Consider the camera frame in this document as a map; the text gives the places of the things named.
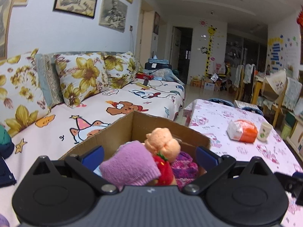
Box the purple pink knitted ball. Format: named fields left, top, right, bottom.
left=170, top=151, right=198, bottom=190

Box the lilac knitted cloth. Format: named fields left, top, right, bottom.
left=99, top=140, right=161, bottom=190

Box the orange knitted cloth bundle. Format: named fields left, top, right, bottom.
left=144, top=128, right=181, bottom=163

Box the cartoon print sofa cover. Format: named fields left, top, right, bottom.
left=1, top=80, right=185, bottom=226

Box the orange white snack bag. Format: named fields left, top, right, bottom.
left=226, top=119, right=258, bottom=144

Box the cream tv cabinet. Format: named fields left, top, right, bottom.
left=287, top=116, right=303, bottom=158

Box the pink bear tablecloth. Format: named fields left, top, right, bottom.
left=182, top=100, right=302, bottom=226

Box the red strawberry plush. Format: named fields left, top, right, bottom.
left=153, top=152, right=177, bottom=186

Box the green waste bin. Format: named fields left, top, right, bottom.
left=281, top=124, right=292, bottom=140

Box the white paper cup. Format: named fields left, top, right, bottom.
left=257, top=121, right=273, bottom=142

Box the cardboard box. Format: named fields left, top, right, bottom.
left=60, top=111, right=211, bottom=164

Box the green fuzzy cloth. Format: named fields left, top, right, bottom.
left=0, top=125, right=14, bottom=159

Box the wooden dining chair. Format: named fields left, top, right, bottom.
left=261, top=69, right=302, bottom=128

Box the yellow flower cushion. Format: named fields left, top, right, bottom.
left=54, top=52, right=109, bottom=108
left=0, top=49, right=49, bottom=137
left=104, top=52, right=141, bottom=89

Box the grey blue bolster cushion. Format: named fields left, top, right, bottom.
left=35, top=53, right=64, bottom=108

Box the red box on sofa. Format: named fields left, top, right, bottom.
left=136, top=73, right=154, bottom=80

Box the grey portrait poster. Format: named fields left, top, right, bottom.
left=99, top=0, right=128, bottom=33

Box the red chinese knot decoration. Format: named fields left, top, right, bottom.
left=296, top=10, right=303, bottom=28

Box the giraffe height wall sticker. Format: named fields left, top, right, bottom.
left=204, top=25, right=217, bottom=77

